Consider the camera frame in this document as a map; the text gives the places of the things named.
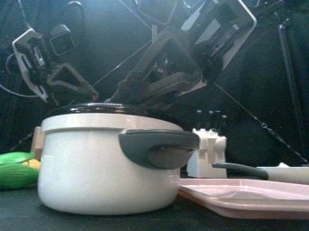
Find cardboard box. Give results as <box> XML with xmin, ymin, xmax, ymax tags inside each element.
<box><xmin>31</xmin><ymin>125</ymin><xmax>45</xmax><ymax>161</ymax></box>

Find pink plastic tray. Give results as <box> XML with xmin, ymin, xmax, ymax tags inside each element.
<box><xmin>180</xmin><ymin>178</ymin><xmax>309</xmax><ymax>220</ymax></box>

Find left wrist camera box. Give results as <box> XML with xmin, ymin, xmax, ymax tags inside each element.
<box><xmin>47</xmin><ymin>24</ymin><xmax>77</xmax><ymax>57</ymax></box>

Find white pot with grey handle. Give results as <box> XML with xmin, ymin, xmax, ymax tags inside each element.
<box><xmin>37</xmin><ymin>112</ymin><xmax>203</xmax><ymax>217</ymax></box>

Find toy corn with green husk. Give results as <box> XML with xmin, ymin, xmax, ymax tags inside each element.
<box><xmin>0</xmin><ymin>152</ymin><xmax>42</xmax><ymax>190</ymax></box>

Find white toy knife block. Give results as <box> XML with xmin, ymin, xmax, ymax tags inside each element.
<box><xmin>187</xmin><ymin>128</ymin><xmax>229</xmax><ymax>179</ymax></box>

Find black glass pot lid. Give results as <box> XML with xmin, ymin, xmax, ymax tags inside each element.
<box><xmin>47</xmin><ymin>102</ymin><xmax>180</xmax><ymax>122</ymax></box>

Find white pan with dark handle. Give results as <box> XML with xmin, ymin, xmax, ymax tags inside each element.
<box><xmin>212</xmin><ymin>162</ymin><xmax>309</xmax><ymax>185</ymax></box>

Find black handled toy knife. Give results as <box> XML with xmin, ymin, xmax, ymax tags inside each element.
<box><xmin>219</xmin><ymin>115</ymin><xmax>229</xmax><ymax>137</ymax></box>
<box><xmin>196</xmin><ymin>109</ymin><xmax>204</xmax><ymax>131</ymax></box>
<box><xmin>215</xmin><ymin>110</ymin><xmax>223</xmax><ymax>132</ymax></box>
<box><xmin>207</xmin><ymin>110</ymin><xmax>215</xmax><ymax>132</ymax></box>

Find dark slanted frame rod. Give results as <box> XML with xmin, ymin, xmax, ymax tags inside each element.
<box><xmin>278</xmin><ymin>23</ymin><xmax>309</xmax><ymax>157</ymax></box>

